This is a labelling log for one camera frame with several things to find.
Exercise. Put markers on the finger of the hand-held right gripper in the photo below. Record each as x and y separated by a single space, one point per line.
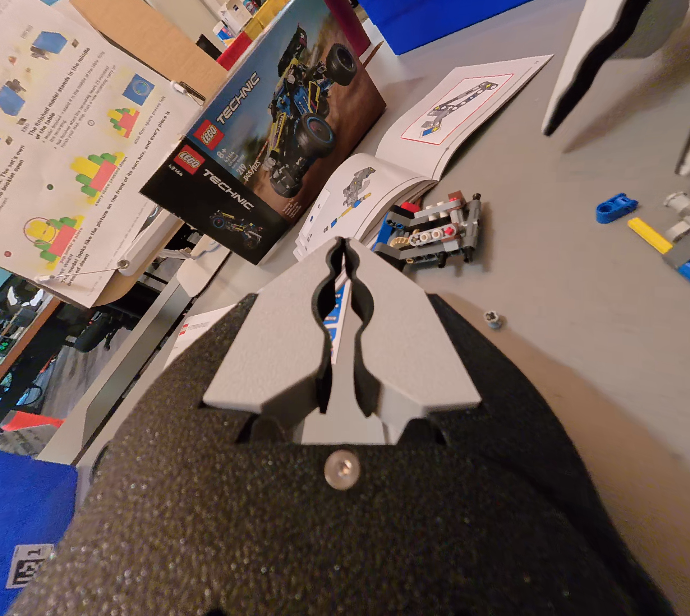
655 23
579 50

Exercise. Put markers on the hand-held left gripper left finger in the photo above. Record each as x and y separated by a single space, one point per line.
269 346

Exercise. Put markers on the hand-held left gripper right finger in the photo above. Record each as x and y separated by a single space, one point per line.
415 352

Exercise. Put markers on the white sticker sheet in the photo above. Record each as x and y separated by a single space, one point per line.
338 328

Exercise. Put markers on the small grey lego bushing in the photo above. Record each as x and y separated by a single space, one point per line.
493 318

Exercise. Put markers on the open lego instruction booklet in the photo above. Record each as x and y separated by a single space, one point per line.
474 99

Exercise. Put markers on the grey lego chassis assembly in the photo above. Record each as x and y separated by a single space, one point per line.
431 236

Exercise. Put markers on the blue lego connector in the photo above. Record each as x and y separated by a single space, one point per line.
612 209

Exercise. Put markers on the yellow lego beam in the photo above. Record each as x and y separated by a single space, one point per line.
649 234

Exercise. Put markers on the light grey lego assembly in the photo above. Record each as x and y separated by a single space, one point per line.
680 233

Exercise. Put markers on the lego set box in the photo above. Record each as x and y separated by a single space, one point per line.
259 104

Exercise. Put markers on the blue cloth with printed tag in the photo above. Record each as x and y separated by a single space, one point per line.
32 497

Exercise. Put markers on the red plastic crate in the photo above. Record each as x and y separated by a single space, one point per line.
234 50

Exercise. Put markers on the printed task instruction sheet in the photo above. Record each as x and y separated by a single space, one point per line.
81 115

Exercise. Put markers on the yellow plastic crate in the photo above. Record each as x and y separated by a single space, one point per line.
269 7

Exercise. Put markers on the tan wooden chair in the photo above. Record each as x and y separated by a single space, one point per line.
151 34

